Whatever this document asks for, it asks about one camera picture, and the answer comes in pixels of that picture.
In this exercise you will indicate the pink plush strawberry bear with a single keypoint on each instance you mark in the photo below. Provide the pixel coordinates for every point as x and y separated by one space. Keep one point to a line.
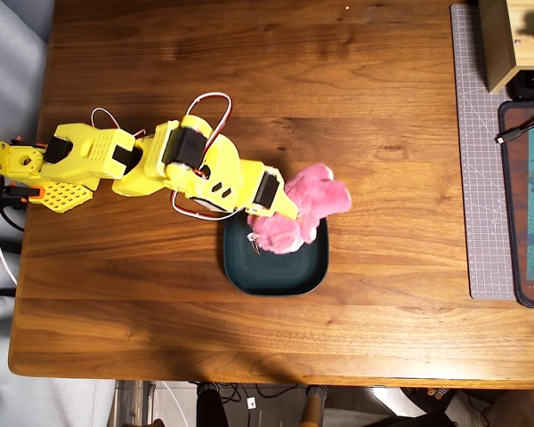
320 195

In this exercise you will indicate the grey metal rack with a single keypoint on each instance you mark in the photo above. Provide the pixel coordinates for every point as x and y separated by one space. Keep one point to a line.
133 405

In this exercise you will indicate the light wooden box stand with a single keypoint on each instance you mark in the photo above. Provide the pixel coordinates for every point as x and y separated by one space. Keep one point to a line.
498 44

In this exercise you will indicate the yellow forked gripper finger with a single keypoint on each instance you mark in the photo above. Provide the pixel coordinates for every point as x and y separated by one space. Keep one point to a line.
287 210

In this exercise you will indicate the yellow gripper body black servo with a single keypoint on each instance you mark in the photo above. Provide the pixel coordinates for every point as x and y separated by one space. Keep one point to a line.
268 189

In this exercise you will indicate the black pole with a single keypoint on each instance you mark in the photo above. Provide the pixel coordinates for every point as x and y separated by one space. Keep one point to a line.
209 407

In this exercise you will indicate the grey cutting mat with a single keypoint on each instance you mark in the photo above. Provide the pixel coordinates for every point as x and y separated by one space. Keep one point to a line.
483 178

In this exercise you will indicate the dark printed mouse pad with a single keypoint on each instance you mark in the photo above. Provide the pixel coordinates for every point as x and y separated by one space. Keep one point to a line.
518 213

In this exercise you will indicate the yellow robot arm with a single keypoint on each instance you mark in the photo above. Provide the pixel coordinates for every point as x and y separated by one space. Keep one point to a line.
93 155

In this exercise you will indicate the yellow robot base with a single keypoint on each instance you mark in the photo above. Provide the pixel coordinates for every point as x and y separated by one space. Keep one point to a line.
64 198

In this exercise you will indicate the black orange table clamp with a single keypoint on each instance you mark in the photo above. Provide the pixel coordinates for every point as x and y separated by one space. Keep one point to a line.
9 192

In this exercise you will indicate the dark teal square plate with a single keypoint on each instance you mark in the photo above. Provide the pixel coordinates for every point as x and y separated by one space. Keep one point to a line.
276 276

